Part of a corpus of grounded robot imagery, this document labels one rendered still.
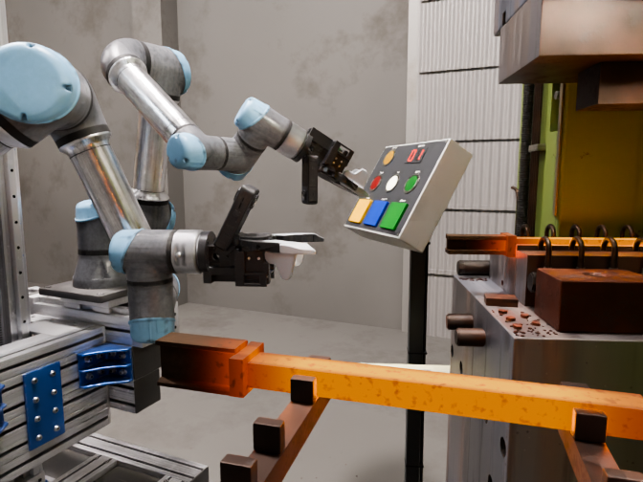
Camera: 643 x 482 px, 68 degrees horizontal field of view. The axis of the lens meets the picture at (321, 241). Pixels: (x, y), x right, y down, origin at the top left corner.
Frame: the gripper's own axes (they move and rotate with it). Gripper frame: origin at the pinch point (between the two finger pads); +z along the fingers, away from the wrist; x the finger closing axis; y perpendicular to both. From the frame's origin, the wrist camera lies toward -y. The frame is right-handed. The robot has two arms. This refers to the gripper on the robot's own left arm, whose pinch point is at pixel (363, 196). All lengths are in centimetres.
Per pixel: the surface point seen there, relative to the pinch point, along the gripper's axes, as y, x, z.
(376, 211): 0.2, 9.1, 9.6
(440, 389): -25, -78, -20
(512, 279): -8.1, -47.8, 9.3
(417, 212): 2.3, -7.0, 11.8
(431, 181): 10.6, -7.0, 11.1
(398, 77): 122, 195, 66
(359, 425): -74, 77, 84
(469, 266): -7.2, -33.6, 11.7
